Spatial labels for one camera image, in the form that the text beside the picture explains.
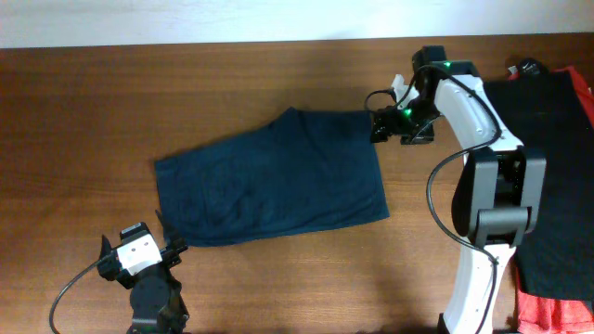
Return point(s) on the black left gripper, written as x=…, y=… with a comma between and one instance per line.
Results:
x=108, y=269

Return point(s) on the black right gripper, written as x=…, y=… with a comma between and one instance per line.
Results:
x=388, y=122

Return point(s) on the dark blue shorts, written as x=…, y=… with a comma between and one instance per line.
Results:
x=306, y=171

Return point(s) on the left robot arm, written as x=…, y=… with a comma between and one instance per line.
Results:
x=157, y=303

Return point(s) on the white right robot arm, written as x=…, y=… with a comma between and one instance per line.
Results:
x=497, y=198

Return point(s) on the black garment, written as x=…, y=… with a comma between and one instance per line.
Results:
x=553, y=112

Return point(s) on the red garment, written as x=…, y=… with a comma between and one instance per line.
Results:
x=546, y=315

